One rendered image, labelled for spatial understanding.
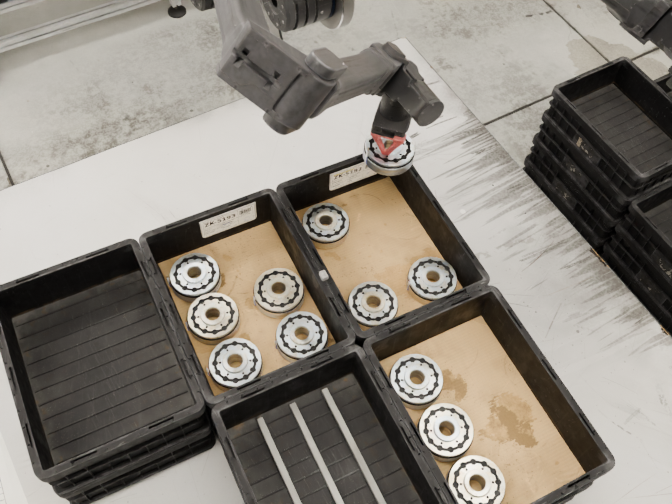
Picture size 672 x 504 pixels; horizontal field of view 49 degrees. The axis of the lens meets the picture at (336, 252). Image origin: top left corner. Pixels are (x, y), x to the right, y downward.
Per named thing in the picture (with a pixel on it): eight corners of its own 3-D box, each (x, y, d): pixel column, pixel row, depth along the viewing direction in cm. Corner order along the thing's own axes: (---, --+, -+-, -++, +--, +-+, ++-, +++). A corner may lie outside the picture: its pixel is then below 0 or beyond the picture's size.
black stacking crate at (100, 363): (5, 319, 149) (-15, 292, 139) (146, 267, 157) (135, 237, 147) (57, 499, 131) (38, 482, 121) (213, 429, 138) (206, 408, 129)
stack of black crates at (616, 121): (514, 178, 258) (550, 87, 220) (579, 148, 267) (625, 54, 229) (588, 263, 241) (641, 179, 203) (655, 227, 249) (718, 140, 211)
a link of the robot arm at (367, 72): (302, 44, 88) (252, 111, 93) (337, 76, 88) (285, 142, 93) (388, 32, 127) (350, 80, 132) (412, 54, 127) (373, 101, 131)
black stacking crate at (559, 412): (356, 367, 146) (360, 343, 137) (481, 311, 154) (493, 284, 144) (459, 557, 128) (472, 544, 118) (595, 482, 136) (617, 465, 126)
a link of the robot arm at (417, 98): (383, 37, 124) (352, 76, 128) (420, 81, 119) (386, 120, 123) (420, 56, 133) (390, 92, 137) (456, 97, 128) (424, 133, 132)
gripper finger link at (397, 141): (407, 141, 148) (414, 108, 141) (399, 166, 144) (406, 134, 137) (374, 132, 149) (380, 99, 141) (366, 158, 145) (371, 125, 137)
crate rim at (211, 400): (138, 241, 149) (135, 235, 147) (273, 192, 157) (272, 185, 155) (209, 412, 130) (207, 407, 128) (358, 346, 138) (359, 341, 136)
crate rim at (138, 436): (-13, 296, 141) (-17, 290, 139) (137, 241, 149) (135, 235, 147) (40, 486, 122) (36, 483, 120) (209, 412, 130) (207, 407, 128)
